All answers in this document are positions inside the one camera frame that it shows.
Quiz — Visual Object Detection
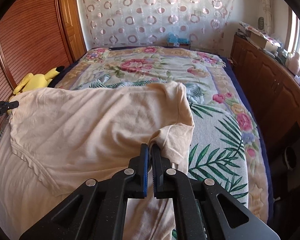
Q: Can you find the beige t-shirt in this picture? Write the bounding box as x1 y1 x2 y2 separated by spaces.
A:
0 81 194 239

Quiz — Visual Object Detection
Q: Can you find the yellow Pikachu plush toy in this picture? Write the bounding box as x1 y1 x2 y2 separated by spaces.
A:
8 66 65 101

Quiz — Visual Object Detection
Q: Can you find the floral and leaf bed blanket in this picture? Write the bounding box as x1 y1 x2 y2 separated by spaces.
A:
53 47 273 222

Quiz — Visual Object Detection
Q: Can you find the wooden louvered wardrobe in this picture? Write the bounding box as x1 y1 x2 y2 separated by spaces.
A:
0 0 88 140

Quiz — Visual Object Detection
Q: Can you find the long wooden sideboard cabinet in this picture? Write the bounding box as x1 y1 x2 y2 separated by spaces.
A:
230 35 300 148

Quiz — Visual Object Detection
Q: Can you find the blue item behind bed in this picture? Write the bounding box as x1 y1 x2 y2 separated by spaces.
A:
166 33 191 49

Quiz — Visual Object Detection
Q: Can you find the sheer circle pattern curtain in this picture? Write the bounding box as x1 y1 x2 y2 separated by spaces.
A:
77 0 234 53

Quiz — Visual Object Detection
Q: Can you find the cardboard box on cabinet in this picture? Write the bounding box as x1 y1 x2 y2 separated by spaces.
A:
248 31 280 53

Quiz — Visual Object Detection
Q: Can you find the pink bottle on cabinet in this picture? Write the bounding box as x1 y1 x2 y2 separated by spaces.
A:
288 52 300 75

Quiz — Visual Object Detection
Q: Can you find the window with wooden frame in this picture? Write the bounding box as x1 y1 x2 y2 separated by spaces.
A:
285 7 300 66

